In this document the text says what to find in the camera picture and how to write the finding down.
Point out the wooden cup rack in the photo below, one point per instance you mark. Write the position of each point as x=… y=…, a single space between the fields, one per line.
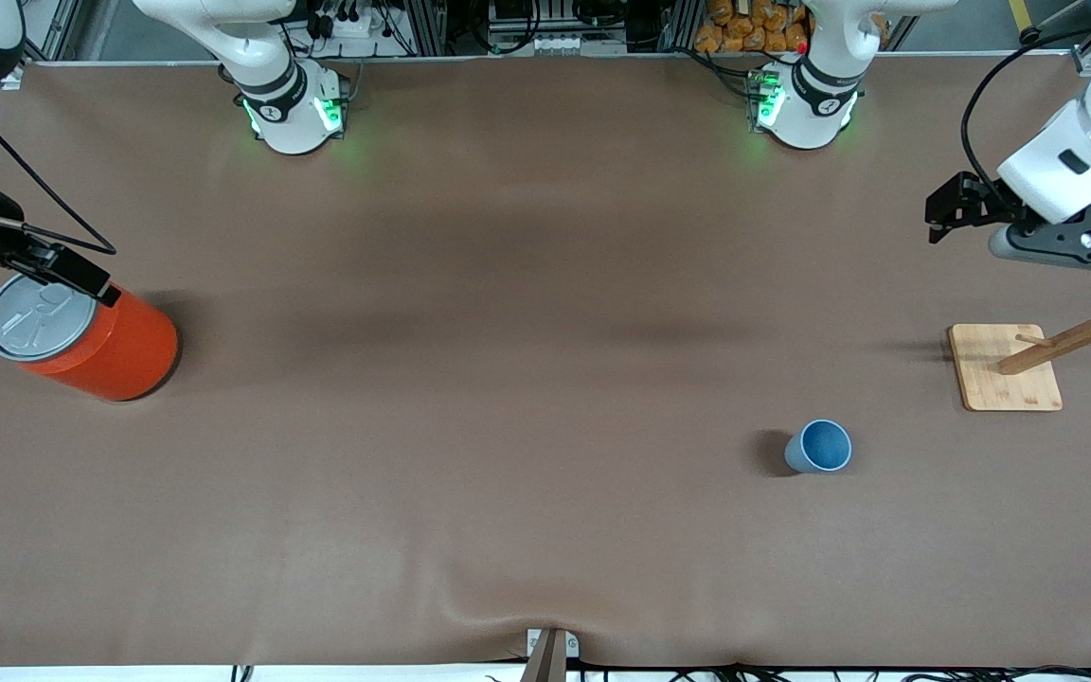
x=1005 y=374

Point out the light blue plastic cup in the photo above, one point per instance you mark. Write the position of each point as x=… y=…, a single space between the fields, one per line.
x=820 y=447

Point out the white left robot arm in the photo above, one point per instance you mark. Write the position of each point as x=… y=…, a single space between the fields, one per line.
x=820 y=95

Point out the black electronics box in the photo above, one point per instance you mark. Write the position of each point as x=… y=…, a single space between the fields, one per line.
x=555 y=14

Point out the large orange can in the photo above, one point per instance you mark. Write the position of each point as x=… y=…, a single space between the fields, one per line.
x=100 y=346

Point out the orange packaged snacks pile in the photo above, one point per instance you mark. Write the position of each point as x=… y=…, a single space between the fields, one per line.
x=754 y=24

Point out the aluminium frame strut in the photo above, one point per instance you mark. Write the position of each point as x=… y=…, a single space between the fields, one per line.
x=1090 y=62
x=53 y=28

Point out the aluminium frame post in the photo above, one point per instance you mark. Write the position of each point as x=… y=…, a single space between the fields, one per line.
x=427 y=24
x=683 y=24

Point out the small metal bracket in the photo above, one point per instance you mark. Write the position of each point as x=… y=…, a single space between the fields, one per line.
x=534 y=644

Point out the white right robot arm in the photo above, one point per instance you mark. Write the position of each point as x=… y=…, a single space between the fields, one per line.
x=271 y=95

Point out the white connector block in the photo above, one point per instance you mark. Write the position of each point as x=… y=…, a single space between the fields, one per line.
x=564 y=44

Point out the white power strip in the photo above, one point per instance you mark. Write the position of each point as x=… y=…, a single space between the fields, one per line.
x=347 y=21

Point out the brown table mat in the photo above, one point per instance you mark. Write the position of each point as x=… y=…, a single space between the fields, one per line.
x=545 y=284

